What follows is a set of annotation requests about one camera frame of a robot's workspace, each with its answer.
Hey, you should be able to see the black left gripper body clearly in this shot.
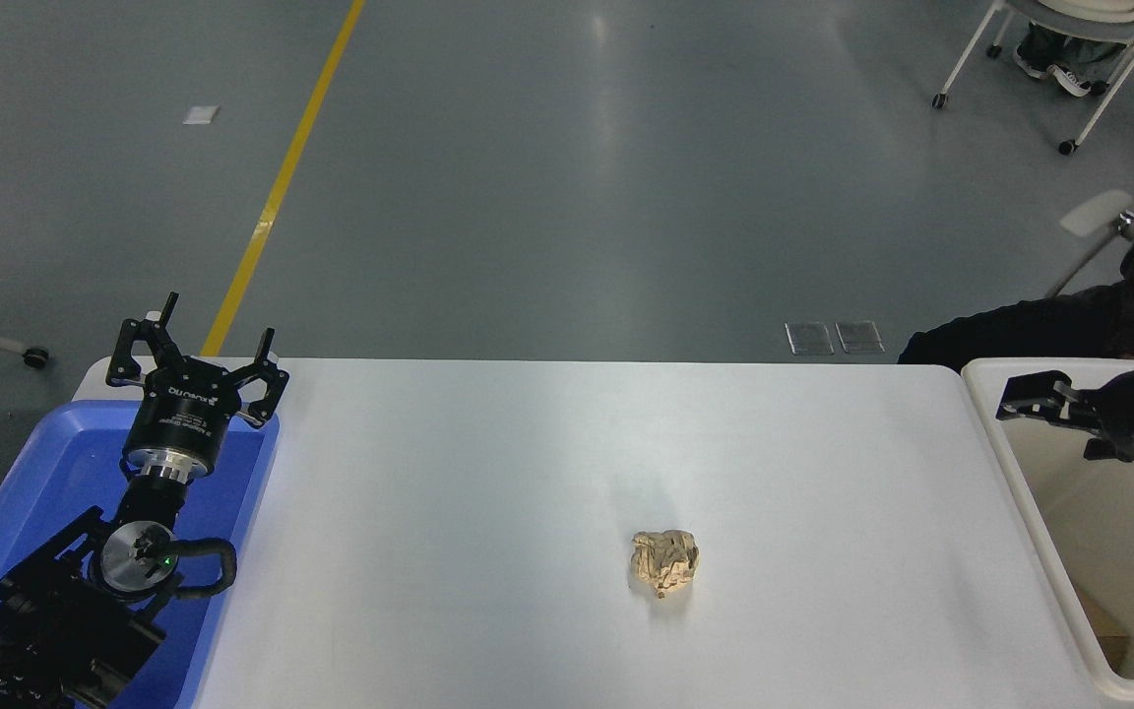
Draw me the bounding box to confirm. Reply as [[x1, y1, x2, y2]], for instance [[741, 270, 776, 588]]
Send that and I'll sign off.
[[122, 357, 247, 466]]

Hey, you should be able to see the metal floor plate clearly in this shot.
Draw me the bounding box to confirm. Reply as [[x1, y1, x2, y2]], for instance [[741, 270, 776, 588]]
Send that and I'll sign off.
[[836, 321, 885, 355], [786, 322, 835, 355]]

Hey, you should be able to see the large pale plastic bin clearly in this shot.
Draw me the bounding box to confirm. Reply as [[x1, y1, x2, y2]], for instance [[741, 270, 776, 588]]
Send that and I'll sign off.
[[961, 356, 1134, 706]]

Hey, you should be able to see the blue plastic tray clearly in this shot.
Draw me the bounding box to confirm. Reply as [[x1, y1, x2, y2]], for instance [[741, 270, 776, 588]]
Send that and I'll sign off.
[[0, 399, 280, 709]]

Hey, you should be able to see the grey chair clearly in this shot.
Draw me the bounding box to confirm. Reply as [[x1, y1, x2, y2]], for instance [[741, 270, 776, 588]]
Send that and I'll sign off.
[[1044, 189, 1134, 298]]

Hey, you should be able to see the white wheeled chair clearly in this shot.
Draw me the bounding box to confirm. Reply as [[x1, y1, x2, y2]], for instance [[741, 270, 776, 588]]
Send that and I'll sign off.
[[931, 0, 1134, 157]]

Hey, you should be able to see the crumpled tan paper ball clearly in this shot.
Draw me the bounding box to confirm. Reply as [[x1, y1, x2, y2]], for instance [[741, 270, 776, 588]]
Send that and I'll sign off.
[[631, 530, 701, 600]]

